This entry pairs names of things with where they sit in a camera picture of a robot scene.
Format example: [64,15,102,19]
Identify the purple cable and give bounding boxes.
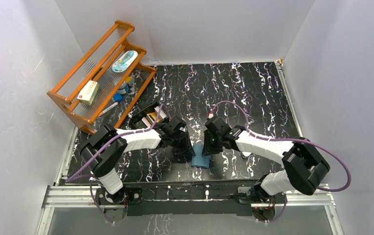
[208,100,352,224]
[67,103,165,224]

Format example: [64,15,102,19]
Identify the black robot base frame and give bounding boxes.
[43,178,335,224]

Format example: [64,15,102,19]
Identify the blue card holder wallet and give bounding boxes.
[191,143,211,168]

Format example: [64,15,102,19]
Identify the blue small object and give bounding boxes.
[112,82,129,102]

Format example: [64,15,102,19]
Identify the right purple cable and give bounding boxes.
[208,100,352,224]

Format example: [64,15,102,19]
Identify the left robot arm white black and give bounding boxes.
[77,117,195,204]

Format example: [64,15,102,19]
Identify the grey pen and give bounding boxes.
[99,102,119,116]

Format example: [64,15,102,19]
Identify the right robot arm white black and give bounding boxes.
[203,117,330,203]

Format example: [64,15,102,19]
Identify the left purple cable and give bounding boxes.
[67,103,165,224]

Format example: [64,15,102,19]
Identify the white card stack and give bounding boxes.
[141,106,168,127]

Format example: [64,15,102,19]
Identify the black plastic card box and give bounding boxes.
[129,102,170,129]

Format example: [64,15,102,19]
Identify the orange wooden shelf rack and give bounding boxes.
[47,20,156,134]

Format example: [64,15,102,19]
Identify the white red small box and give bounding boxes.
[77,80,99,105]

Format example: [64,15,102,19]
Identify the light blue oval case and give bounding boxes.
[112,50,138,73]

